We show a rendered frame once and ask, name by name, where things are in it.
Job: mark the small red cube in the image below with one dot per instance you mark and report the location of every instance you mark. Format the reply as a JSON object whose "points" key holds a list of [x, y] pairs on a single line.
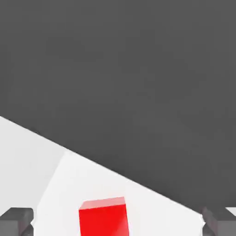
{"points": [[103, 219]]}

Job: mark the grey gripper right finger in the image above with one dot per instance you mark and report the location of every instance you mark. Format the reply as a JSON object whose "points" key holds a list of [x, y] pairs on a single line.
{"points": [[219, 225]]}

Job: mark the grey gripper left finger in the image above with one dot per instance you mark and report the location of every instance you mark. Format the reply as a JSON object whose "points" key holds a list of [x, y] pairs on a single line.
{"points": [[14, 221]]}

